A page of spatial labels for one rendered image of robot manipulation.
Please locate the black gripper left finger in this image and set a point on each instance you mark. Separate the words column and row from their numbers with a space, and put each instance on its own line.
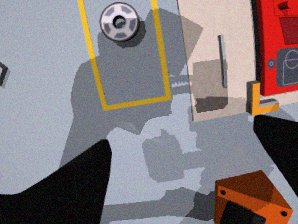
column 73, row 195

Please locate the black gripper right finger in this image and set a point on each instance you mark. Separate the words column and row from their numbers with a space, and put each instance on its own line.
column 280, row 139

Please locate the yellow tape outline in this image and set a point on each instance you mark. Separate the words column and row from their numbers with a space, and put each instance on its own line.
column 161, row 46

